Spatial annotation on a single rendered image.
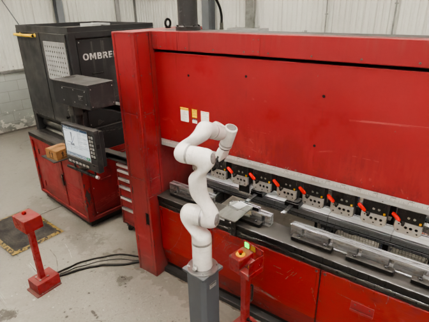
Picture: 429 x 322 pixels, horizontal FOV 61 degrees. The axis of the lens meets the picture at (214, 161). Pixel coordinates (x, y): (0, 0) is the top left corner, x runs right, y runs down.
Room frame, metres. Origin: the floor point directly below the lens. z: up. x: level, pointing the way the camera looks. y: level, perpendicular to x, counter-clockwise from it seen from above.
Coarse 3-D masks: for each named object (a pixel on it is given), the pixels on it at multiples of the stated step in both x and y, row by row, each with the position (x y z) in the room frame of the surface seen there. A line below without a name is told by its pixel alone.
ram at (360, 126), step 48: (192, 96) 2.84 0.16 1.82; (240, 96) 2.58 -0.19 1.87; (288, 96) 2.36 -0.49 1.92; (336, 96) 2.17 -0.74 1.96; (384, 96) 2.01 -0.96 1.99; (240, 144) 2.58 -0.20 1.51; (288, 144) 2.34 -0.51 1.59; (336, 144) 2.15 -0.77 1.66; (384, 144) 1.99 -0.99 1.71; (384, 192) 1.96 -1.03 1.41
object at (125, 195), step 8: (120, 168) 3.69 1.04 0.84; (120, 176) 3.72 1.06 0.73; (128, 176) 3.62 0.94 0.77; (120, 184) 3.73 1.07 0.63; (128, 184) 3.63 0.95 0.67; (120, 192) 3.72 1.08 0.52; (128, 192) 3.64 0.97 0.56; (128, 200) 3.62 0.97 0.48; (128, 208) 3.66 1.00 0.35; (128, 216) 3.67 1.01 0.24; (128, 224) 3.70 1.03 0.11
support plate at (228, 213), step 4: (232, 204) 2.57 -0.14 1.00; (224, 208) 2.51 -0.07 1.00; (228, 208) 2.51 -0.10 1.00; (232, 208) 2.51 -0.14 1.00; (244, 208) 2.50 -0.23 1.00; (248, 208) 2.50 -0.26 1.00; (220, 212) 2.45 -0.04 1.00; (224, 212) 2.45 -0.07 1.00; (228, 212) 2.45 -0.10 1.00; (232, 212) 2.45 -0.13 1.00; (236, 212) 2.45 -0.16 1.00; (240, 212) 2.45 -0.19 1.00; (244, 212) 2.45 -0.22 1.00; (220, 216) 2.40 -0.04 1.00; (224, 216) 2.40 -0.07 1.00; (228, 216) 2.39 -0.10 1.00; (232, 216) 2.39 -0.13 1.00; (236, 216) 2.39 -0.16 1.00; (240, 216) 2.39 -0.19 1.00; (232, 220) 2.33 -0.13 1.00; (236, 220) 2.33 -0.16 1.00
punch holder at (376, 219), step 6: (366, 204) 2.01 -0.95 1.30; (372, 204) 1.99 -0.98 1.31; (378, 204) 1.97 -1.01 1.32; (384, 204) 1.95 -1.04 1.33; (366, 210) 2.01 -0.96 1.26; (372, 210) 1.99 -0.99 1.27; (378, 210) 1.97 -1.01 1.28; (384, 210) 1.95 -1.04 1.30; (366, 216) 2.00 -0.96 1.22; (372, 216) 1.98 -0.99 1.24; (378, 216) 1.96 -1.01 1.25; (384, 216) 1.94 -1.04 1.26; (366, 222) 2.00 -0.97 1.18; (372, 222) 1.98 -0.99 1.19; (378, 222) 1.96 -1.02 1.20; (384, 222) 1.94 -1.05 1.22
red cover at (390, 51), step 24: (168, 48) 2.96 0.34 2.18; (192, 48) 2.81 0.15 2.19; (216, 48) 2.68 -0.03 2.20; (240, 48) 2.56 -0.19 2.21; (264, 48) 2.45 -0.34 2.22; (288, 48) 2.35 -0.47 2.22; (312, 48) 2.26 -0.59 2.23; (336, 48) 2.17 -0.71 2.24; (360, 48) 2.09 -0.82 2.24; (384, 48) 2.02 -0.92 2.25; (408, 48) 1.95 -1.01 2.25
